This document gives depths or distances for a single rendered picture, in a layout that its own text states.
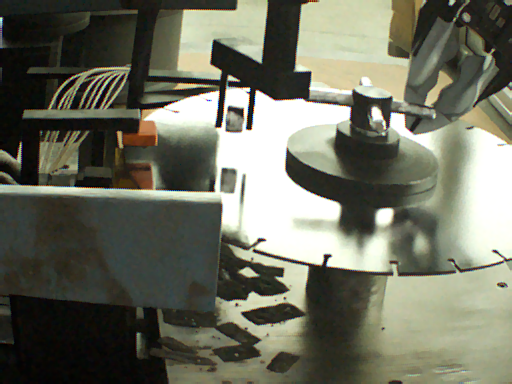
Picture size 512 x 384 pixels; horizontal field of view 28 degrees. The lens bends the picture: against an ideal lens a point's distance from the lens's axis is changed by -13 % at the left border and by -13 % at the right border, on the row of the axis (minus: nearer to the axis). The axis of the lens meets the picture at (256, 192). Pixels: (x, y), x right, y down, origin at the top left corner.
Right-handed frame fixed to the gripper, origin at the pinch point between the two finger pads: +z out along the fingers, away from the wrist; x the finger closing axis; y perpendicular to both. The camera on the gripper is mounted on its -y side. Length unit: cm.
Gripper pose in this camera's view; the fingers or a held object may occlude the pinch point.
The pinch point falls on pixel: (417, 116)
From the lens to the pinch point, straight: 79.2
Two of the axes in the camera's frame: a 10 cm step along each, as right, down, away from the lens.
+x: 8.1, 5.9, 0.8
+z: -5.9, 7.9, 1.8
